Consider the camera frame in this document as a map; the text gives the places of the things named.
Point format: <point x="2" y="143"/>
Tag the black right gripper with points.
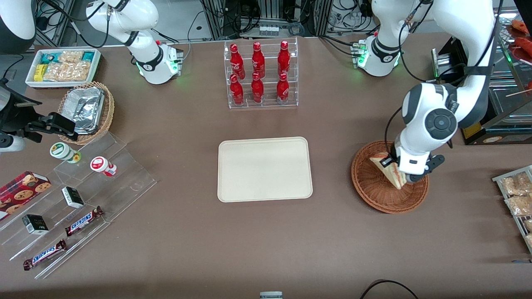
<point x="17" y="121"/>

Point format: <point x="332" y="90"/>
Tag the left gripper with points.
<point x="391" y="160"/>

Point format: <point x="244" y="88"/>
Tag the triangular sandwich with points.
<point x="392" y="177"/>

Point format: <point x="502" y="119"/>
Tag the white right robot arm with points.
<point x="145" y="62"/>

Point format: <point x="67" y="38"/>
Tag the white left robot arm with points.
<point x="457" y="25"/>

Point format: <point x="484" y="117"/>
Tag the silver foil tray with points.
<point x="85" y="108"/>

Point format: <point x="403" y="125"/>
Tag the brown wicker basket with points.
<point x="374" y="193"/>

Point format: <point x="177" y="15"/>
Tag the light tan wicker basket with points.
<point x="109" y="112"/>

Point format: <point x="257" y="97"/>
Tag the cream plastic tray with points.
<point x="264" y="169"/>

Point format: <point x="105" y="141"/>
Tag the green-lid yogurt cup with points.
<point x="61" y="150"/>

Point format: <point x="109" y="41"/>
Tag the white rectangular snack bin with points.
<point x="30" y="81"/>

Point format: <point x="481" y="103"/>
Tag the yellow snack packet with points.
<point x="39" y="72"/>

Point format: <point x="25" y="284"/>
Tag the large clear cracker bag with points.
<point x="66" y="71"/>

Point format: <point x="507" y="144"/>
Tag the red-lid yogurt cup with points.
<point x="99" y="164"/>

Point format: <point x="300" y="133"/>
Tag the black food warmer machine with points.
<point x="478" y="139"/>

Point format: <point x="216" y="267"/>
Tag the teal snack packet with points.
<point x="50" y="58"/>
<point x="88" y="56"/>

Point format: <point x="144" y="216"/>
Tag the small black carton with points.
<point x="73" y="197"/>
<point x="35" y="224"/>

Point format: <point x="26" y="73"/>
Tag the red plaid cookie box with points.
<point x="16" y="193"/>

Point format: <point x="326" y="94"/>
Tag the small clear cracker bag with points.
<point x="70" y="57"/>

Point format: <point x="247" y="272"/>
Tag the clear acrylic stepped display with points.
<point x="124" y="187"/>

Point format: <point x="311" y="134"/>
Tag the Snickers chocolate bar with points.
<point x="83" y="221"/>
<point x="45" y="255"/>

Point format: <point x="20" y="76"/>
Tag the clear bag of snacks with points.
<point x="519" y="205"/>
<point x="515" y="185"/>

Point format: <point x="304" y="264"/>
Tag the stainless steel pan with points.
<point x="509" y="106"/>

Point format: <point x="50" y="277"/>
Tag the red cola bottle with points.
<point x="236" y="62"/>
<point x="282" y="88"/>
<point x="258" y="60"/>
<point x="257" y="89"/>
<point x="236" y="91"/>
<point x="284" y="58"/>

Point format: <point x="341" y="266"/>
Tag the clear acrylic bottle rack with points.
<point x="270" y="104"/>

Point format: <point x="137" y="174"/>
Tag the red sausage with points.
<point x="521" y="25"/>
<point x="524" y="43"/>

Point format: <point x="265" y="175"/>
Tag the small grey device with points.
<point x="271" y="295"/>

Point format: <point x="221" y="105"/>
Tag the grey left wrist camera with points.
<point x="415" y="178"/>

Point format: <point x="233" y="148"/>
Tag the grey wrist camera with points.
<point x="10" y="143"/>
<point x="415" y="178"/>

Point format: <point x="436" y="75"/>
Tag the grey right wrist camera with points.
<point x="10" y="143"/>

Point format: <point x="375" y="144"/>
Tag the aluminium frame rack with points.
<point x="270" y="12"/>

